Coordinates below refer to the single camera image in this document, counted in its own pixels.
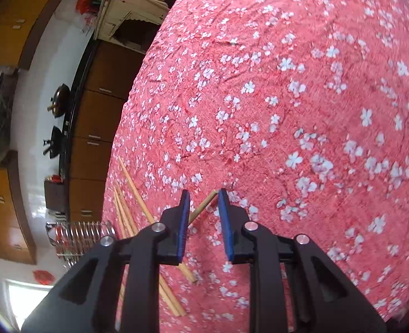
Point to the red paper wall decoration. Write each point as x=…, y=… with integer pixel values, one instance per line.
x=43, y=276

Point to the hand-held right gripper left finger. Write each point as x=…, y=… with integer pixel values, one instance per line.
x=183, y=229

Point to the steel range hood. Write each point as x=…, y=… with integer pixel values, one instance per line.
x=3, y=118

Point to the dark cutting board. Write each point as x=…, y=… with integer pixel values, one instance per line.
x=55, y=196

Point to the wooden wall cabinet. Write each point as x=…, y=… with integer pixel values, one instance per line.
x=17, y=14
x=3, y=222

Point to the wok with metal lid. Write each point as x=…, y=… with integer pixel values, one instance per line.
x=60, y=99

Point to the black wok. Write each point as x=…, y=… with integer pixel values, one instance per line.
x=54, y=142

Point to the wooden base cabinets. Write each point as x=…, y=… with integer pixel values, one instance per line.
x=93, y=118

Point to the small side window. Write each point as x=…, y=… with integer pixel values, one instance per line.
x=24, y=301

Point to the pink floral tablecloth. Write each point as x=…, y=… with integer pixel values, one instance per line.
x=260, y=111

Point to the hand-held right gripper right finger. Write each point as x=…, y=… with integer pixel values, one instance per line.
x=224, y=225

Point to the black kitchen countertop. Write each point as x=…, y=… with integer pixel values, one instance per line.
x=75, y=104

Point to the cream wooden side table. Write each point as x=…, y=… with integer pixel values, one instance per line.
x=128, y=3

